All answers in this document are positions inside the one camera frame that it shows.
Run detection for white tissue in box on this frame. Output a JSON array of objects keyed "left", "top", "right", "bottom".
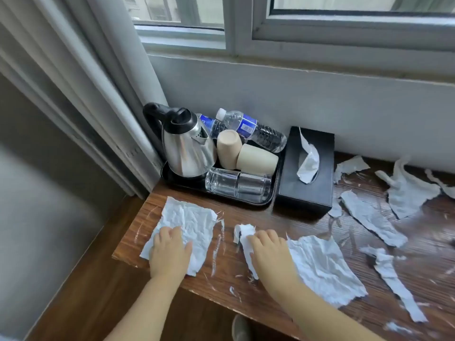
[{"left": 296, "top": 127, "right": 320, "bottom": 184}]

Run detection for stainless steel electric kettle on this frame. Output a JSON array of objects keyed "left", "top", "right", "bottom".
[{"left": 143, "top": 102, "right": 218, "bottom": 178}]

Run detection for clear drinking glass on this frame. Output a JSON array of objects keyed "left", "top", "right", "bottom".
[
  {"left": 237, "top": 172, "right": 273, "bottom": 203},
  {"left": 205, "top": 167, "right": 241, "bottom": 196}
]

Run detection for person's right forearm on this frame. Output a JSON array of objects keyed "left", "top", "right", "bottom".
[{"left": 272, "top": 278, "right": 387, "bottom": 341}]

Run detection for black tissue box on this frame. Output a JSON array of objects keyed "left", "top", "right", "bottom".
[{"left": 273, "top": 126, "right": 336, "bottom": 217}]

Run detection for scattered torn tissue pieces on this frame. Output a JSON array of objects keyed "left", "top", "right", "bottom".
[{"left": 328, "top": 155, "right": 455, "bottom": 335}]

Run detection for grey shoe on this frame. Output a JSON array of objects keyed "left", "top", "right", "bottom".
[{"left": 232, "top": 314, "right": 254, "bottom": 341}]

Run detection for black plastic tray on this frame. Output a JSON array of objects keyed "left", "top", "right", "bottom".
[{"left": 161, "top": 148, "right": 285, "bottom": 209}]

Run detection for grey window frame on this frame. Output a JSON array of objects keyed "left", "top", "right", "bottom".
[{"left": 123, "top": 0, "right": 455, "bottom": 83}]

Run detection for person's left forearm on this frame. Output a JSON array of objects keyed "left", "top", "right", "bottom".
[{"left": 105, "top": 275, "right": 185, "bottom": 341}]

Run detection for grey curtain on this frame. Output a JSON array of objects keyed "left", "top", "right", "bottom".
[{"left": 0, "top": 0, "right": 168, "bottom": 200}]

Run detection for person's left hand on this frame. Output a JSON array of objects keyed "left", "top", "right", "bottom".
[{"left": 149, "top": 226, "right": 193, "bottom": 280}]

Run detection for beige cup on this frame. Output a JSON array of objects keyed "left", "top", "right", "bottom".
[
  {"left": 216, "top": 129, "right": 243, "bottom": 170},
  {"left": 236, "top": 143, "right": 279, "bottom": 176}
]

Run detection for small white tissue sheet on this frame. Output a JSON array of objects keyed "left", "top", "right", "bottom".
[{"left": 139, "top": 196, "right": 218, "bottom": 277}]

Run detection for clear blue-label water bottle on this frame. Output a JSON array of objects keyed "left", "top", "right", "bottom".
[
  {"left": 215, "top": 108, "right": 288, "bottom": 153},
  {"left": 197, "top": 113, "right": 228, "bottom": 139}
]

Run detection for person's right hand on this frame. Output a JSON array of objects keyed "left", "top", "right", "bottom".
[{"left": 247, "top": 229, "right": 301, "bottom": 296}]

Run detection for large white tissue sheet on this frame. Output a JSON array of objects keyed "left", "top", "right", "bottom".
[{"left": 233, "top": 224, "right": 369, "bottom": 309}]

